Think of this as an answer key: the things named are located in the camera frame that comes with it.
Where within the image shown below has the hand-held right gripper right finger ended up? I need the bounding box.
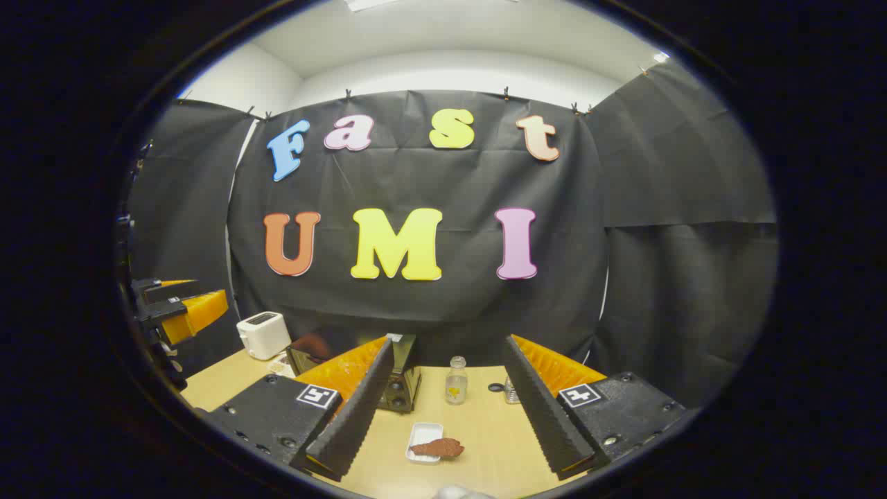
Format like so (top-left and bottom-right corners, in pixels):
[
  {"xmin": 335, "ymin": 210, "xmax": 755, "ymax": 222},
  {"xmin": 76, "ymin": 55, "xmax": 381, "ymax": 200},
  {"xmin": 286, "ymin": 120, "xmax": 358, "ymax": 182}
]
[{"xmin": 502, "ymin": 335, "xmax": 688, "ymax": 481}]

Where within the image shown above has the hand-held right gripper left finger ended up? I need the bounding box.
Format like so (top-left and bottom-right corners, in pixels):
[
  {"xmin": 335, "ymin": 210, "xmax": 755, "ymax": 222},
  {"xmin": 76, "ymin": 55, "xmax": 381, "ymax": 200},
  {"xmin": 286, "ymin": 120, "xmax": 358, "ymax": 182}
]
[{"xmin": 201, "ymin": 336, "xmax": 396, "ymax": 482}]

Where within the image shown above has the black electric oven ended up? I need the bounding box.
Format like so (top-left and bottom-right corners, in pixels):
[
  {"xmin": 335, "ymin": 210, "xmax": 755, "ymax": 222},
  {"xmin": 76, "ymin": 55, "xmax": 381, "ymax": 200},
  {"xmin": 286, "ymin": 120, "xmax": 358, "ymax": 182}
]
[{"xmin": 286, "ymin": 333, "xmax": 422, "ymax": 414}]

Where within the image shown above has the brown meat piece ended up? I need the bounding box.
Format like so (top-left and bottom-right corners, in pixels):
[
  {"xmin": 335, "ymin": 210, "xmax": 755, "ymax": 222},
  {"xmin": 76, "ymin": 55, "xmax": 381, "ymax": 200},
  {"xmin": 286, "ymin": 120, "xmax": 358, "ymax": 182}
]
[{"xmin": 409, "ymin": 437, "xmax": 465, "ymax": 459}]

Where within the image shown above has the white rectangular tray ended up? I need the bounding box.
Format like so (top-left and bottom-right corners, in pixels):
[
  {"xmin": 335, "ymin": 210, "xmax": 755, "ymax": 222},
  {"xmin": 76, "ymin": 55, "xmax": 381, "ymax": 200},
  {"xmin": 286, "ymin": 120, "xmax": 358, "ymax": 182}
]
[{"xmin": 405, "ymin": 421, "xmax": 444, "ymax": 464}]

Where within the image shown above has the white toaster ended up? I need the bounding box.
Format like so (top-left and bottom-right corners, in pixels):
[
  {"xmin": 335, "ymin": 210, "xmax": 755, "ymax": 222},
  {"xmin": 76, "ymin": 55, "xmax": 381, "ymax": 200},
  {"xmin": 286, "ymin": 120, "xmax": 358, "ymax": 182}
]
[{"xmin": 236, "ymin": 311, "xmax": 292, "ymax": 361}]

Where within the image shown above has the clear glass bottle yellow label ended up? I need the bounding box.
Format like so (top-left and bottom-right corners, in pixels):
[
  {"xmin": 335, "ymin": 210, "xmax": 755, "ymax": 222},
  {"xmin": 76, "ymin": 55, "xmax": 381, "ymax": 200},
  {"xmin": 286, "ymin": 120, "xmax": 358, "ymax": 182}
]
[{"xmin": 446, "ymin": 356, "xmax": 468, "ymax": 405}]

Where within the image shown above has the black backdrop cloth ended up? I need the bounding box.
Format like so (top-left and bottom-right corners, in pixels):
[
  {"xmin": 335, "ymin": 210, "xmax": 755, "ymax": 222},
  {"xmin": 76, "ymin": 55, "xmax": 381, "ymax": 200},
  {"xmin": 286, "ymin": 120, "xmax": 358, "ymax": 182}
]
[{"xmin": 128, "ymin": 62, "xmax": 778, "ymax": 410}]

